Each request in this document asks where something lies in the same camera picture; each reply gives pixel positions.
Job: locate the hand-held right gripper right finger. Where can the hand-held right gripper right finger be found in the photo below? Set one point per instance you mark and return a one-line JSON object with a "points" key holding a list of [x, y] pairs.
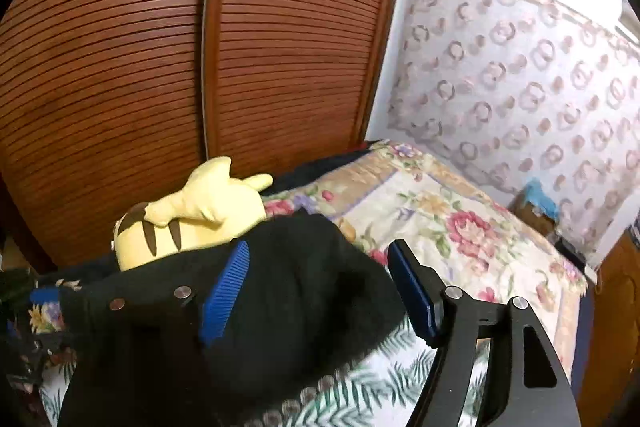
{"points": [[415, 297]]}

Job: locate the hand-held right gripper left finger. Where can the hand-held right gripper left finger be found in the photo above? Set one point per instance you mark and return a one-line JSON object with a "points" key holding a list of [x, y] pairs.
{"points": [[225, 297]]}

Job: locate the black printed t-shirt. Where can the black printed t-shirt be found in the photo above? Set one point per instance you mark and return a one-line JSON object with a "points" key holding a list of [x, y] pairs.
{"points": [[310, 297]]}

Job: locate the yellow plush toy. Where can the yellow plush toy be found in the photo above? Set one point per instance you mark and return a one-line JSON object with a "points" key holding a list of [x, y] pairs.
{"points": [[200, 227]]}

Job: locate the floral blanket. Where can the floral blanket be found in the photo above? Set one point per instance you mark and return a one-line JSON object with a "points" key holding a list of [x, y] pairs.
{"points": [[450, 217]]}

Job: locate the leaf print bedsheet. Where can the leaf print bedsheet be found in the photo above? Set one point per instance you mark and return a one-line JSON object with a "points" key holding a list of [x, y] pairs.
{"points": [[360, 397]]}

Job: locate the cardboard box with blue cloth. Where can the cardboard box with blue cloth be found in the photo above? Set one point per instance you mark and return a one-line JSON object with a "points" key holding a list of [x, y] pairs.
{"points": [[530, 212]]}

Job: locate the navy cloth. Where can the navy cloth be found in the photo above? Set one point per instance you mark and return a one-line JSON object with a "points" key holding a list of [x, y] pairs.
{"points": [[310, 174]]}

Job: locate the dark floral cloth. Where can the dark floral cloth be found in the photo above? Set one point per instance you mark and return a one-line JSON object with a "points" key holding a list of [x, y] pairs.
{"points": [[40, 322]]}

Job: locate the wooden cabinet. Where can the wooden cabinet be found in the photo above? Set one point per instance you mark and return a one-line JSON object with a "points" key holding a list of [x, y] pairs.
{"points": [[615, 307]]}

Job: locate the circle patterned curtain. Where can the circle patterned curtain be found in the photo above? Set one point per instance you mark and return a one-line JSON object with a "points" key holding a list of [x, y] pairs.
{"points": [[500, 82]]}

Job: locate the wooden louvered wardrobe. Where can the wooden louvered wardrobe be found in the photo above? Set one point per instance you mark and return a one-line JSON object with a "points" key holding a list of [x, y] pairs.
{"points": [[150, 57]]}

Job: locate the beige air conditioner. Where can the beige air conditioner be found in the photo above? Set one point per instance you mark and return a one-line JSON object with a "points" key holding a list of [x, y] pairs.
{"points": [[630, 17]]}

